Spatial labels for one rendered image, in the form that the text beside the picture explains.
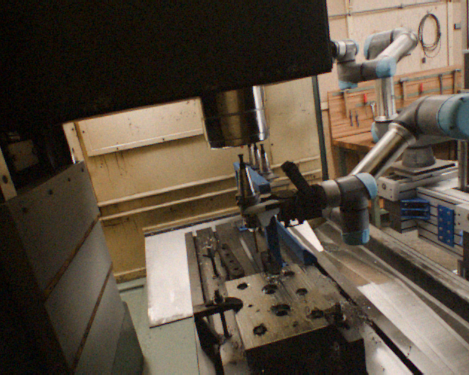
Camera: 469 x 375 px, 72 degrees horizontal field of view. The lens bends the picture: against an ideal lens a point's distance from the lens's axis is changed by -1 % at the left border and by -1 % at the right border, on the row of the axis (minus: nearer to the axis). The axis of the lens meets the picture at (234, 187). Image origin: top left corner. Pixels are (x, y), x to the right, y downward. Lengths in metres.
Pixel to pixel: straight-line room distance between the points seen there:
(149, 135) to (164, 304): 0.85
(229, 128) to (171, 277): 1.11
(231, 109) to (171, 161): 1.13
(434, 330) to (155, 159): 1.42
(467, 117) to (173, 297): 1.31
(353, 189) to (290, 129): 1.06
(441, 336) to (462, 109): 0.67
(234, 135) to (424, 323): 0.88
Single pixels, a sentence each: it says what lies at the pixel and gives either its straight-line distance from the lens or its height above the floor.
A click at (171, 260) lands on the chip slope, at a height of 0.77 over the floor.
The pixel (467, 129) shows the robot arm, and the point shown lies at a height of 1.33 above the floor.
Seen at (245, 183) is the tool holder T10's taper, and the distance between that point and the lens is 0.81.
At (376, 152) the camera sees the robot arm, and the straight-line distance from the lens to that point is 1.09.
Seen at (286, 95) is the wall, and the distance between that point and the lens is 1.90.
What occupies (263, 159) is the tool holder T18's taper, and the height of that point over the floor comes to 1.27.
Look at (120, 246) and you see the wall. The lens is 1.97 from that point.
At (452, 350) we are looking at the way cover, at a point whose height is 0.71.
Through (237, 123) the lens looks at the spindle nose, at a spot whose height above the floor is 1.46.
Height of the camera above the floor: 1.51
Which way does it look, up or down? 15 degrees down
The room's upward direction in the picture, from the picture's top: 11 degrees counter-clockwise
